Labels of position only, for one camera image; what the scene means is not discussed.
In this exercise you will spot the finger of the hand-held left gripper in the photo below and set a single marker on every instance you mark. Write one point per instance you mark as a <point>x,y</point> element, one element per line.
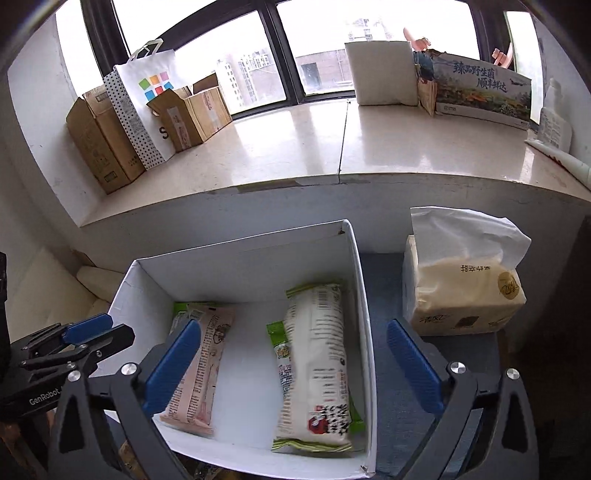
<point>111,344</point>
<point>87,328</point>

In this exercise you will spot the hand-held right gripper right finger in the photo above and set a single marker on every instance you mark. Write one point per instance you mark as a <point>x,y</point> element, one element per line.
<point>415,364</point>

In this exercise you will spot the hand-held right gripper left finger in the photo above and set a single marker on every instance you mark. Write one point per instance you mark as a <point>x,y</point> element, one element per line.
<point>171,364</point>

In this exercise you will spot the pink snack packet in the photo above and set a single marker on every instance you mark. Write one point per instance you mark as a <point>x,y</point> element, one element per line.
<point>207,369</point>

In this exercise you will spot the green snack packet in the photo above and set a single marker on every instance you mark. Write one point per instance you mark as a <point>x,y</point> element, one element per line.
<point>182,310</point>

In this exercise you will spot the white cardboard box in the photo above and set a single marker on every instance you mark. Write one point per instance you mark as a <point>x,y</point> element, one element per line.
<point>240,369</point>

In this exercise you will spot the white green-edged snack packet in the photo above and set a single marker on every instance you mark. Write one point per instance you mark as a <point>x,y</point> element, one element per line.
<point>314,360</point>

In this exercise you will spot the beige sofa cushion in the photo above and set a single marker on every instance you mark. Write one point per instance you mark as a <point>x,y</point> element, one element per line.
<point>51,295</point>

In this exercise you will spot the open soft tissue pack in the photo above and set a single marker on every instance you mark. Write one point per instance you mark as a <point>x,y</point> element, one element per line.
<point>461,290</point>

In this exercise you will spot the tall brown cardboard box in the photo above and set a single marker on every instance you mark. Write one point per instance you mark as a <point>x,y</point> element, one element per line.
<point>101,147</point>

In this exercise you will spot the white dotted paper bag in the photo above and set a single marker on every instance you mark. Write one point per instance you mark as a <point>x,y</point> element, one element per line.
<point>152,106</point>

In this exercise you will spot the open brown cardboard box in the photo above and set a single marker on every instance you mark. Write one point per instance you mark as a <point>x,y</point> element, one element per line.
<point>198,115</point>

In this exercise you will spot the white tube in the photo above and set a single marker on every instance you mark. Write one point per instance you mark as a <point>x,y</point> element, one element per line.
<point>558,157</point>

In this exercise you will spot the brown printed paper bag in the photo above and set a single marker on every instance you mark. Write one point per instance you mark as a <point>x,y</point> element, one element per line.
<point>425,92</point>

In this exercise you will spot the clear plastic bottle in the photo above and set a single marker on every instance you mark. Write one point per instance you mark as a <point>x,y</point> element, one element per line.
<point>554,124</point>

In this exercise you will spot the landscape printed carton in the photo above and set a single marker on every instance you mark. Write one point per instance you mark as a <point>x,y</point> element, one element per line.
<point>480,92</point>

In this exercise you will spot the white foam box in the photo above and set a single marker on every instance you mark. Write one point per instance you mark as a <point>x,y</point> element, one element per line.
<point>383,74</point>

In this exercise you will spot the pink plastic object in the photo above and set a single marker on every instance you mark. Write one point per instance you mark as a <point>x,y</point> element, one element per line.
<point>418,41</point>
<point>503,57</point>

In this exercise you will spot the dark window frame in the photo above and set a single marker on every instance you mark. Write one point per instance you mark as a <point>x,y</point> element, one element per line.
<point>281,41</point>

